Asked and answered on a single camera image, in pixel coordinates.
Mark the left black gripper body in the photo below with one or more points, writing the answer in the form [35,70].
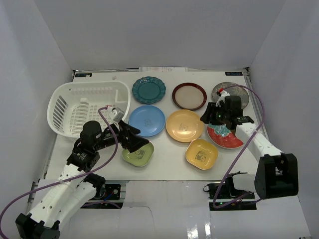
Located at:
[125,134]

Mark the blue round plate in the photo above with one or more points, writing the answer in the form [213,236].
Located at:
[150,120]

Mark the red and teal plate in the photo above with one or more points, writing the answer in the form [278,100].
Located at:
[223,137]

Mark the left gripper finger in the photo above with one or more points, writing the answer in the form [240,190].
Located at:
[128,128]
[135,142]

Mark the papers at back edge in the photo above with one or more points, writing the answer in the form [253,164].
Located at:
[163,69]

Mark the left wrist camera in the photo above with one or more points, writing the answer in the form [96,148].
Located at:
[114,114]

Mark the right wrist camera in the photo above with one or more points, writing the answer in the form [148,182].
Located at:
[222,94]

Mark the white plastic dish bin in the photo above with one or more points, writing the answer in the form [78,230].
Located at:
[73,104]

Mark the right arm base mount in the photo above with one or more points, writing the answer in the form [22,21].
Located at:
[225,195]

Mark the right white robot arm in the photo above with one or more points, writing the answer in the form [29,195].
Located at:
[277,172]

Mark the green square panda plate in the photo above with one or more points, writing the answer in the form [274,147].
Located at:
[140,157]

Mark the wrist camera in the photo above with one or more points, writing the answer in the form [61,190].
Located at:
[114,114]
[222,94]

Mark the dark red rimmed plate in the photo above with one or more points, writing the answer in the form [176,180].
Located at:
[189,96]

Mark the yellow square panda plate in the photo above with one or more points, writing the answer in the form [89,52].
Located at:
[201,154]

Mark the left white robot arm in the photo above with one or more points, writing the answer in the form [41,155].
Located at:
[77,183]

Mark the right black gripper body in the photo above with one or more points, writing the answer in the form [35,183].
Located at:
[219,115]

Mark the yellow round plate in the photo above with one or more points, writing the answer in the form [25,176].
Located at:
[184,126]

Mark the teal scalloped plate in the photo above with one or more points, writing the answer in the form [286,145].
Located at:
[149,90]

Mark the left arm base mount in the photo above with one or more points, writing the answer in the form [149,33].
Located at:
[109,198]

